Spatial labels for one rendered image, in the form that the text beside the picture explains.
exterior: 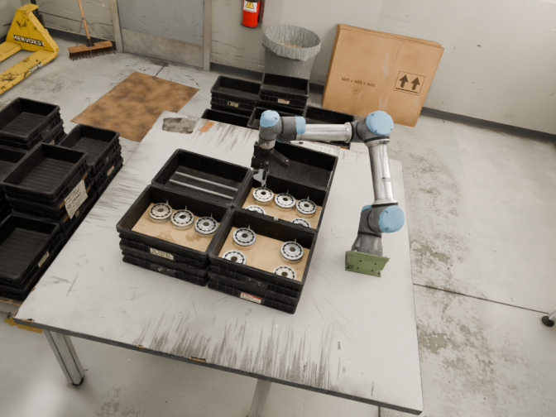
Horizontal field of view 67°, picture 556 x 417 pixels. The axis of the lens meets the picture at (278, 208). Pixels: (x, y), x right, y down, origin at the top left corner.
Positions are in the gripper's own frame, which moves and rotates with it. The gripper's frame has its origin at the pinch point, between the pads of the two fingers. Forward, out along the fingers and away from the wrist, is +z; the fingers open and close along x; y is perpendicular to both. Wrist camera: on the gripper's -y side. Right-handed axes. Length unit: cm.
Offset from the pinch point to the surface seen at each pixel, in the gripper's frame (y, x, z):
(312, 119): -14, -145, 48
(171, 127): 70, -62, 26
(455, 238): -145, -99, 97
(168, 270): 30, 46, 23
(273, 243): -10.7, 24.2, 14.5
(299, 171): -14.6, -31.5, 14.6
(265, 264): -9.5, 36.8, 14.6
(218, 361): -2, 77, 28
